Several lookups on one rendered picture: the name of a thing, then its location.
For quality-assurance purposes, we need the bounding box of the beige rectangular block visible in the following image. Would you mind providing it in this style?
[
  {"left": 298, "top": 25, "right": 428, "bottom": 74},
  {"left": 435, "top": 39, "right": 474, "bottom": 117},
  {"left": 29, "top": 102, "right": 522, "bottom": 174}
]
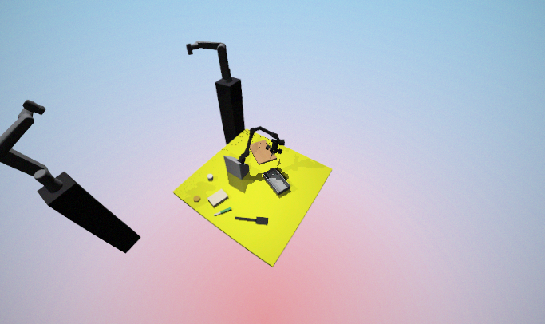
[{"left": 207, "top": 189, "right": 229, "bottom": 207}]

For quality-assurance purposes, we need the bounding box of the light brown wooden board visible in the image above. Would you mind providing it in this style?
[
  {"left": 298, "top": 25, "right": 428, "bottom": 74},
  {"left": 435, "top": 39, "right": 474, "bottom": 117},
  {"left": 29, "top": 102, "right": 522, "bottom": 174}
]
[{"left": 250, "top": 140, "right": 277, "bottom": 164}]

